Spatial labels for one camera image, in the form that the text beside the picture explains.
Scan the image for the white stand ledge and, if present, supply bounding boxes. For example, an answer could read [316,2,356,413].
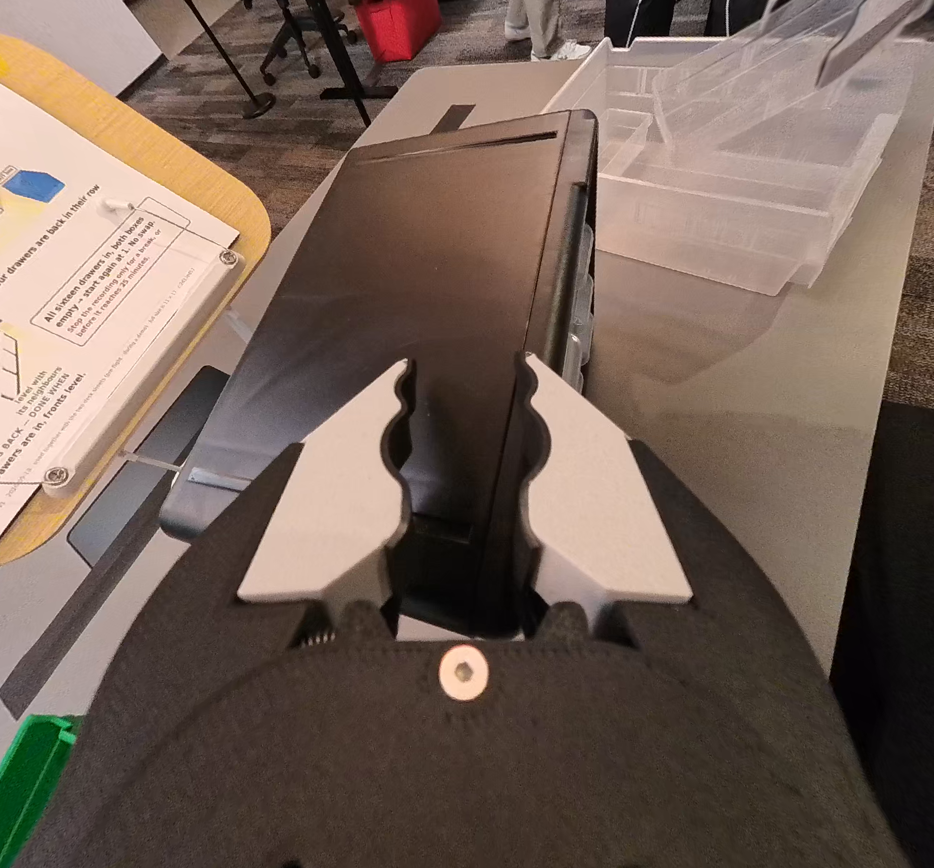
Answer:
[41,249,243,498]

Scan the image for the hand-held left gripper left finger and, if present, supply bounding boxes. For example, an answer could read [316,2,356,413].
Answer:
[237,359,418,605]

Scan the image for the wire page holder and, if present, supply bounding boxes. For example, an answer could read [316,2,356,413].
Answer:
[102,198,240,265]

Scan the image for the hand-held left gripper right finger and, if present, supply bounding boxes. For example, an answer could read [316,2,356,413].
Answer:
[515,352,694,605]

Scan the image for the black drawer cabinet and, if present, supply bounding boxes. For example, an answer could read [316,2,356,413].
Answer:
[159,108,601,639]

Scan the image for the green plastic bin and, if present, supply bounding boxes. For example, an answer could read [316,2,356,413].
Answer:
[0,713,85,868]

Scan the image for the clear plastic bin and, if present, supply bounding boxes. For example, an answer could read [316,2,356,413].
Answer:
[543,36,919,298]

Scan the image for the rows of small clear drawers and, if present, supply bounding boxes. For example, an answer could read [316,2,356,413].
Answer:
[562,222,601,396]

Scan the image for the black table leg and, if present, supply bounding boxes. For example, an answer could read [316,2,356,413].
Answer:
[281,0,400,128]

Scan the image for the red bag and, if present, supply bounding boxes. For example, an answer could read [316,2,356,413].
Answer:
[354,0,444,64]

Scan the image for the printed instruction sheet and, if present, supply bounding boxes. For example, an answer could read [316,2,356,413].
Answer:
[0,84,243,541]

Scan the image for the thin black pole stand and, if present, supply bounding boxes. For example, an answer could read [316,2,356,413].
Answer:
[142,0,278,119]

